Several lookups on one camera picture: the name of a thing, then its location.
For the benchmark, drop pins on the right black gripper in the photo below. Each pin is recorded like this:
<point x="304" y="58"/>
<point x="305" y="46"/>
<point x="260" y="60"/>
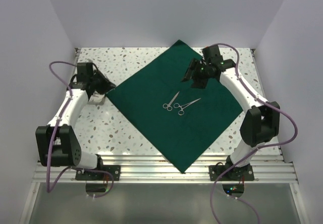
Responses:
<point x="194" y="65"/>

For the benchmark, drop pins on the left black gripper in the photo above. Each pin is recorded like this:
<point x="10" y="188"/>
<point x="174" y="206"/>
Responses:
<point x="107" y="86"/>

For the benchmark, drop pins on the steel hemostat forceps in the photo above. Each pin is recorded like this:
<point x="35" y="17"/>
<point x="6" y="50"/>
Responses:
<point x="184" y="106"/>

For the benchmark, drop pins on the steel surgical scissors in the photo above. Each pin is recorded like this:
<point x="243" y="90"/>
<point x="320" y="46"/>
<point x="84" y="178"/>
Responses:
<point x="168" y="106"/>

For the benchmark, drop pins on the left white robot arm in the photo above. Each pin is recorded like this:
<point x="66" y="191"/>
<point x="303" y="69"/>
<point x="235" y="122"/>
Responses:
<point x="56" y="141"/>

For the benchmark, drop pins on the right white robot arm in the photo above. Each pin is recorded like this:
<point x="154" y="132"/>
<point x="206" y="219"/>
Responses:
<point x="262" y="118"/>

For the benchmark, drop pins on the green surgical drape cloth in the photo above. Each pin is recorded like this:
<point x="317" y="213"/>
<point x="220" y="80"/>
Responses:
<point x="180" y="139"/>

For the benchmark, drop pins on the steel instrument tray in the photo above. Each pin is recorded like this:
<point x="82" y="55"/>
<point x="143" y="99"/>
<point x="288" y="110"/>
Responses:
<point x="96" y="99"/>

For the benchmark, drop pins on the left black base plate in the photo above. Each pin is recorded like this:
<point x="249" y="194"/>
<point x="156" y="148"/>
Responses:
<point x="112" y="172"/>

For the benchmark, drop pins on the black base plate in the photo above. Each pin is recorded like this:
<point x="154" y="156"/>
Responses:
<point x="112" y="172"/>
<point x="236" y="174"/>

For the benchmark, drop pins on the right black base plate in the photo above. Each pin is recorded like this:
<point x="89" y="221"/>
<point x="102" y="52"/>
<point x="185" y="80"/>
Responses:
<point x="236" y="174"/>

